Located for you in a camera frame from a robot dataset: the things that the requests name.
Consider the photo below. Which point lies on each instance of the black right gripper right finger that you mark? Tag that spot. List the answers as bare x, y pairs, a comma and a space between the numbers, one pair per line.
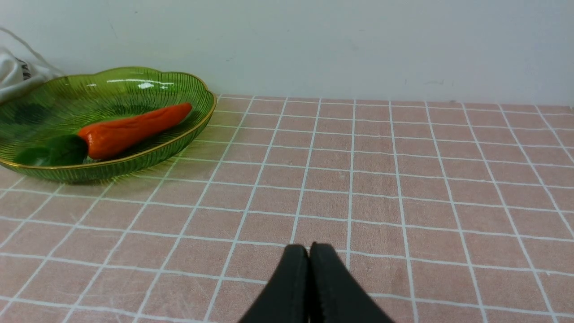
334, 295

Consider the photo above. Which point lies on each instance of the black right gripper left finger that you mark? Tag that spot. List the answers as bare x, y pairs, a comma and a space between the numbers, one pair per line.
284, 297

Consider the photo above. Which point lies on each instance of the white cloth bag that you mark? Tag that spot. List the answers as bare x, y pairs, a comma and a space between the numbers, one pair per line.
18, 77

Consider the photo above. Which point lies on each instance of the pink checkered tablecloth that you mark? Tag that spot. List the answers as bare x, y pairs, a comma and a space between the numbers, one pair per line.
443, 212

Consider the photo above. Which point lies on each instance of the orange carrot with green leaves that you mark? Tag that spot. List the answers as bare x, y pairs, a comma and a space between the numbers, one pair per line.
103, 140

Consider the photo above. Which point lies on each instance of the green ribbed glass plate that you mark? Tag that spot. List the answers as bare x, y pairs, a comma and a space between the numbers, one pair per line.
64, 105

